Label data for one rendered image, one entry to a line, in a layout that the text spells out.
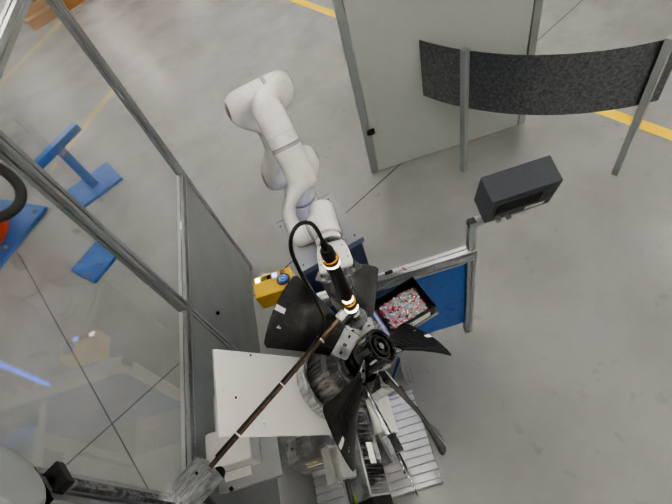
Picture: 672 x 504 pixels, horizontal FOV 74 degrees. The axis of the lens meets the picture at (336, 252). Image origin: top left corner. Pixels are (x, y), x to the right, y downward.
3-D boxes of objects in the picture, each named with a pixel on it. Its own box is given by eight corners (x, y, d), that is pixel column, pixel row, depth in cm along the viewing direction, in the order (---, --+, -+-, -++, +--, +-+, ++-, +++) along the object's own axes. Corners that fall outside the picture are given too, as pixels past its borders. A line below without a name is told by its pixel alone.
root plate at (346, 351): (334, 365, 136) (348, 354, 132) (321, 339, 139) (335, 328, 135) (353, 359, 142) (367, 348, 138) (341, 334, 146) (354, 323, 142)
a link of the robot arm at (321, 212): (308, 237, 134) (336, 225, 132) (300, 206, 142) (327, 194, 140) (319, 251, 140) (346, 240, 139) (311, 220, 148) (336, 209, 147)
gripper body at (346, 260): (348, 245, 138) (357, 274, 131) (317, 255, 138) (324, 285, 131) (343, 230, 132) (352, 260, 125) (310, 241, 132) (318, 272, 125)
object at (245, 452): (219, 486, 162) (205, 482, 153) (216, 440, 171) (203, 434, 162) (264, 472, 161) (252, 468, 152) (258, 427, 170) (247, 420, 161)
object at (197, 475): (196, 512, 116) (179, 509, 109) (181, 492, 120) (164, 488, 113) (224, 478, 119) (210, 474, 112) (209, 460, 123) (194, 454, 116)
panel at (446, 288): (326, 365, 256) (291, 315, 203) (326, 364, 257) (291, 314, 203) (464, 322, 252) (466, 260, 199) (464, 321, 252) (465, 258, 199)
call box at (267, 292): (264, 310, 185) (255, 298, 177) (261, 290, 191) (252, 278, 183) (301, 298, 185) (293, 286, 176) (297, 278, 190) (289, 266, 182)
